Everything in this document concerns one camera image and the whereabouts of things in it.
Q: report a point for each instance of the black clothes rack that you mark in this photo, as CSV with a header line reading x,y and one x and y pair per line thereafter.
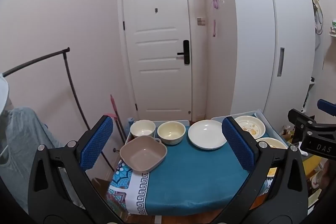
x,y
71,82

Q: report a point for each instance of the blue roll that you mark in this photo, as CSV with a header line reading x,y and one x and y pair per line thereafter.
x,y
130,123

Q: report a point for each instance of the plain white plate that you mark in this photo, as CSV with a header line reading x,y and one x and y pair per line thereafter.
x,y
204,134

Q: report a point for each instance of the wall light switch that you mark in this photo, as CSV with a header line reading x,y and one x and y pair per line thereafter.
x,y
201,21

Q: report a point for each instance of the green white box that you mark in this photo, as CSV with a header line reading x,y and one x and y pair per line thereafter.
x,y
333,28

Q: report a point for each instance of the grey garment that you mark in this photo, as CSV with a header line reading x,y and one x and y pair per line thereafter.
x,y
21,140

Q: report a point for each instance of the beige square bowl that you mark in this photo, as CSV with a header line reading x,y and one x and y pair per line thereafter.
x,y
144,155

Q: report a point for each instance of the large white tray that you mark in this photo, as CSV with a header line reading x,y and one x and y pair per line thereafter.
x,y
267,129

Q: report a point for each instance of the clear plastic bag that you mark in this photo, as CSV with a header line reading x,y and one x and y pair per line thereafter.
x,y
286,132

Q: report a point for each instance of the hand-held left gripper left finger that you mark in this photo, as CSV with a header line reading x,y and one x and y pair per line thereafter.
x,y
97,144

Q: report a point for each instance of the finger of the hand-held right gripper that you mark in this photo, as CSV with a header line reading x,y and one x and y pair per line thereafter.
x,y
296,116
326,107

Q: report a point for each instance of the white deep bowl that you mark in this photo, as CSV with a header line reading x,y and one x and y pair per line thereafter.
x,y
143,129

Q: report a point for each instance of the patterned cream plate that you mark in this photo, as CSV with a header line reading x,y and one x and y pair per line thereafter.
x,y
252,125

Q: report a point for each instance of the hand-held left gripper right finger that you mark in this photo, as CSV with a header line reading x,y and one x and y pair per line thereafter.
x,y
237,145

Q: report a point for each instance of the white wardrobe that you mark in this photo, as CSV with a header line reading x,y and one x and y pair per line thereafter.
x,y
252,43

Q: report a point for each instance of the white cloth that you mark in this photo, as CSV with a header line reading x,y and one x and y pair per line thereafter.
x,y
4,93

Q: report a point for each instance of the white panel door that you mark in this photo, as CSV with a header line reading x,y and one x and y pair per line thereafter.
x,y
155,37

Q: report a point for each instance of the teal patterned tablecloth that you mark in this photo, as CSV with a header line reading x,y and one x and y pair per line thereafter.
x,y
197,174

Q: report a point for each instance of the cream round bowl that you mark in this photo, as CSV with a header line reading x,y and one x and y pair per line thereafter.
x,y
172,133

